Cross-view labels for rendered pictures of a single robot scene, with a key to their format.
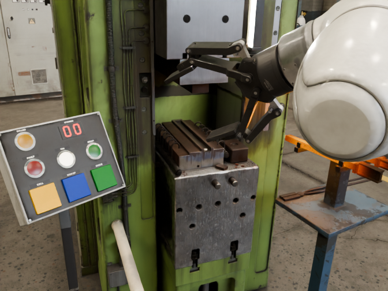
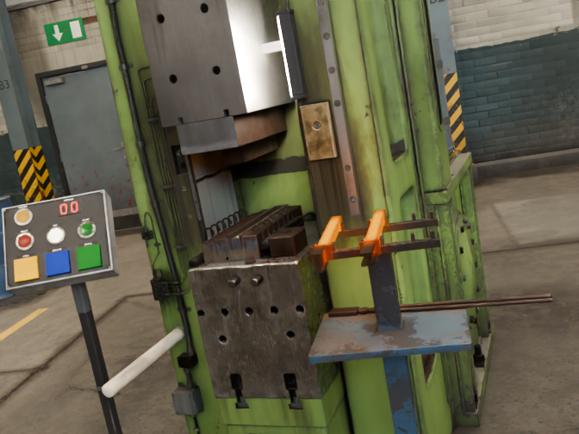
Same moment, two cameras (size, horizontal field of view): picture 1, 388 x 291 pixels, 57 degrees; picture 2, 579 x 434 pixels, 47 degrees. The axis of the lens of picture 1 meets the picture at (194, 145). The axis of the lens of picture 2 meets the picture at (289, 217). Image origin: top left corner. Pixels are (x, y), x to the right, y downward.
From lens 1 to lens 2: 1.60 m
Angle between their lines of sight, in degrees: 43
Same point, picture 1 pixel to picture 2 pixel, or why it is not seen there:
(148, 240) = not seen: hidden behind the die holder
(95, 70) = (127, 147)
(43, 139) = (39, 215)
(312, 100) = not seen: outside the picture
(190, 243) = (226, 363)
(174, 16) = (159, 78)
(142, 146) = (190, 234)
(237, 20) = (230, 68)
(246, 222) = (299, 347)
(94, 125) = (94, 203)
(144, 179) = not seen: hidden behind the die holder
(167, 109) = (278, 192)
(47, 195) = (27, 266)
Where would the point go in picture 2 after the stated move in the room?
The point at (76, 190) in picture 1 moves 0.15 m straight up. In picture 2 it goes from (55, 265) to (44, 220)
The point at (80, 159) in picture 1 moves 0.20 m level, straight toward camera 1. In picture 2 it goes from (70, 237) to (24, 255)
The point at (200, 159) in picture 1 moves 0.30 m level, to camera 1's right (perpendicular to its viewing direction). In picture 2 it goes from (227, 249) to (298, 252)
